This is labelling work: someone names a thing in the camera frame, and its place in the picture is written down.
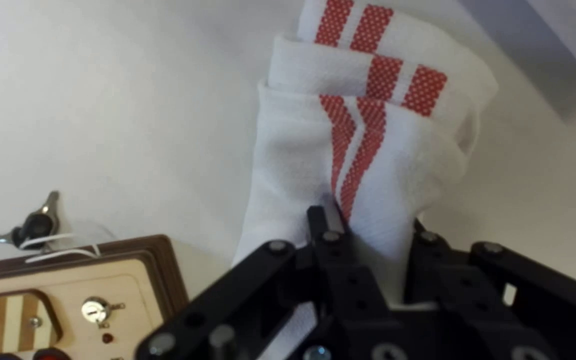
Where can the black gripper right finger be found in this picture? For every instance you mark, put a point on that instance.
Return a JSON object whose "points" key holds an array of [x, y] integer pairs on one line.
{"points": [[440, 279]]}

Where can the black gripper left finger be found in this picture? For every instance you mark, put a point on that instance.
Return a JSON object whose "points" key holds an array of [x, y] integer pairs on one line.
{"points": [[347, 282]]}

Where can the red striped white cloth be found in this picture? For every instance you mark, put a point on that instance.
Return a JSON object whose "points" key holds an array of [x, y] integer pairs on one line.
{"points": [[370, 108]]}

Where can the white plastic tray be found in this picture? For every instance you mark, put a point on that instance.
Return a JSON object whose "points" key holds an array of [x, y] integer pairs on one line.
{"points": [[142, 116]]}

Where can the small black keys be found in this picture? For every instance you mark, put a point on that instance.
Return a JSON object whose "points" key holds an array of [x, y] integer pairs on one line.
{"points": [[45, 221]]}

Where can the wooden switch board toy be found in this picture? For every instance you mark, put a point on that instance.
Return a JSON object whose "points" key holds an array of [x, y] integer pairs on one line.
{"points": [[89, 309]]}

